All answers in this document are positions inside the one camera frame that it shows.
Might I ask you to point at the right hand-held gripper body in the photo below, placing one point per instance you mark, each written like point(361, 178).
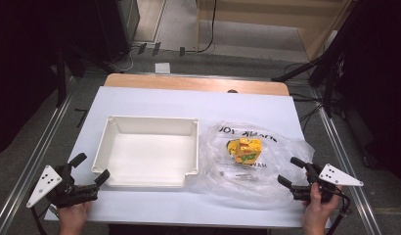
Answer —
point(319, 182)

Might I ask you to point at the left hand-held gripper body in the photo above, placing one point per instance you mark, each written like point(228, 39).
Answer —
point(66, 191)

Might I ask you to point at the yellow carton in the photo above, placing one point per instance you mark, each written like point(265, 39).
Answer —
point(245, 150)

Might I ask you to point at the white plastic box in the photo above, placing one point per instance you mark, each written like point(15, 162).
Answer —
point(149, 156)

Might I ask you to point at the clear plastic bag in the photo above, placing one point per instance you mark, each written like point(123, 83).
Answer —
point(221, 182)

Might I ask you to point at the person's left hand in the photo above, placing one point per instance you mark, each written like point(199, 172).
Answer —
point(73, 218)

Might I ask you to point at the person's right hand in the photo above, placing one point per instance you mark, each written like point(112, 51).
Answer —
point(317, 212)

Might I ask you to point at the black tripod stand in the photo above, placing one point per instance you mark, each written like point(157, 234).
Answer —
point(322, 75)

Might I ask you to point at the white sheet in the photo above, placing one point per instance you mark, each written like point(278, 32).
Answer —
point(175, 101)

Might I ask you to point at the small white box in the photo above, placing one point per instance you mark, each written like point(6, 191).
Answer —
point(162, 68)

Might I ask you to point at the light wooden cabinet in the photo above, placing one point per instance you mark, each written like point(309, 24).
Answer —
point(316, 36)

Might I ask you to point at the wooden table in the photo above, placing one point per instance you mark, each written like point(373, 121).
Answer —
point(188, 83)

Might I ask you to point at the dark cabinet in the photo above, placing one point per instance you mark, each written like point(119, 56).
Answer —
point(118, 29)

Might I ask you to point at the metal floor rail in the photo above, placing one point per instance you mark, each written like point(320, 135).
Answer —
point(32, 163)
point(345, 156)

